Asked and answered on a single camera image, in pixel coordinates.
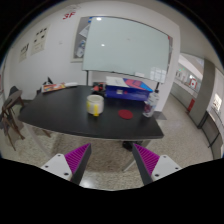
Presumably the blue cardboard box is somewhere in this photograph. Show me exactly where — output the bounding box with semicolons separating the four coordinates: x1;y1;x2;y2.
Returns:
105;76;154;102

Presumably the white mug with yellow handle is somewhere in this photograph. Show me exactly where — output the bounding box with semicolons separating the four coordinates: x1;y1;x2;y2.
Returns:
86;94;105;117

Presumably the small white flat object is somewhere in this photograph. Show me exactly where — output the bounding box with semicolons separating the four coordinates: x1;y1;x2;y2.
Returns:
64;81;79;88

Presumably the black and red tool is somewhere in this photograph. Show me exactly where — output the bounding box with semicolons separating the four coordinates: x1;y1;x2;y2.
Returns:
91;83;107;94

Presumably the red fire extinguisher cabinet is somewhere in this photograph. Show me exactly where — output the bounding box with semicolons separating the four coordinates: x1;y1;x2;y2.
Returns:
187;98;196;113

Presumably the colourful flat box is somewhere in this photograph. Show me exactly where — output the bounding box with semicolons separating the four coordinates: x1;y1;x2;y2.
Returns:
41;82;67;94

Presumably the dark wooden chair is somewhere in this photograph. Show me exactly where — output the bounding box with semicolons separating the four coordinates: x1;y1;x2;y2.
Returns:
0;85;26;151

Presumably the small white wall poster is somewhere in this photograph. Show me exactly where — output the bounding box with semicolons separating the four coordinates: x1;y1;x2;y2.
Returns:
18;42;30;63

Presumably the large whiteboard on stand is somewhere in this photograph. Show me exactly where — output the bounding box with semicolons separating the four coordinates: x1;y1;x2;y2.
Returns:
81;15;175;94

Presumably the large white wall poster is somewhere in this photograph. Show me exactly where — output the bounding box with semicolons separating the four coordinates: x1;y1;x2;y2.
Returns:
30;25;51;56

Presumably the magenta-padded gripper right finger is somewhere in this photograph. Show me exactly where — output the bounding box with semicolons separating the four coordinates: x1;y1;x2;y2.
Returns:
131;142;183;186

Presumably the clear plastic water bottle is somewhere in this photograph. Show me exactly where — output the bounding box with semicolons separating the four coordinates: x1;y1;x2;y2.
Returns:
142;89;160;118

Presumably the wall notice board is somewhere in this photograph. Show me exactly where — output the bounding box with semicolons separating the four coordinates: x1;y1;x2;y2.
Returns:
70;16;92;63

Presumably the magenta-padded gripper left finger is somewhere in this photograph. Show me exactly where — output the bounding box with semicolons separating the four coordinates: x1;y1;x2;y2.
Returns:
40;142;93;186

